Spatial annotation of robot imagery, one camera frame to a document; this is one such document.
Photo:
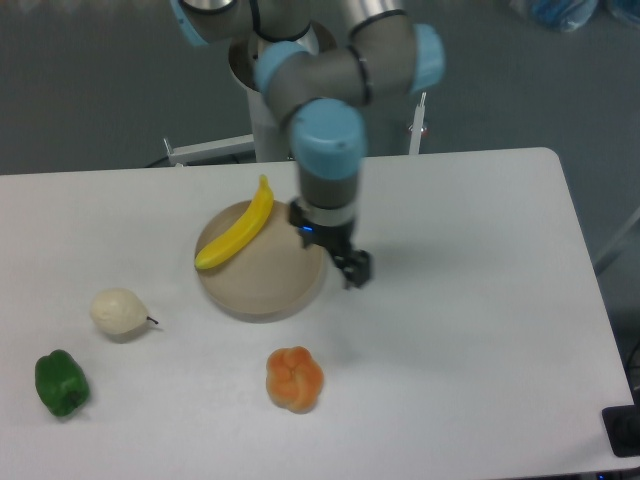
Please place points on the white metal frame bracket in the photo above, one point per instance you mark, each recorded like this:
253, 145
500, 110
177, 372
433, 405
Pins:
209, 152

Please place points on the yellow banana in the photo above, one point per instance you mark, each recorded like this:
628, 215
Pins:
241, 232

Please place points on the beige round plate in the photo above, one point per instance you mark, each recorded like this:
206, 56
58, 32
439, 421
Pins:
272, 278

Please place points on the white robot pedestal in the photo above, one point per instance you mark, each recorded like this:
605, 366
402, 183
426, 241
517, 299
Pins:
270, 143

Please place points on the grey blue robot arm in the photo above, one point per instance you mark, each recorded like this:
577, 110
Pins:
313, 96

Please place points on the blue plastic bag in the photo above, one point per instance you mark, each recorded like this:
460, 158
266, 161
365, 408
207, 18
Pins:
562, 15

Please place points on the black device at edge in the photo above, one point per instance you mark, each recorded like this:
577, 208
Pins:
622, 428

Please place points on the white pear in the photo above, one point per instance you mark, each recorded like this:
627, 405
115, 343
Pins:
120, 314

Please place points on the white upright post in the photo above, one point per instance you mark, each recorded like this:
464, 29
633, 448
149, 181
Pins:
418, 127

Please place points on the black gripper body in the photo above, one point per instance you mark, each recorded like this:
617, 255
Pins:
330, 229

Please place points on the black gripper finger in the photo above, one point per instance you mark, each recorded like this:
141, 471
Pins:
343, 266
362, 268

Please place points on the green bell pepper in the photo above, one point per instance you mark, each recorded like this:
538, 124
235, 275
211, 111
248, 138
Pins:
61, 383

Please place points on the orange knotted bread roll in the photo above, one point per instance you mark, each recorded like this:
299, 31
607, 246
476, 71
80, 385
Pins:
294, 380

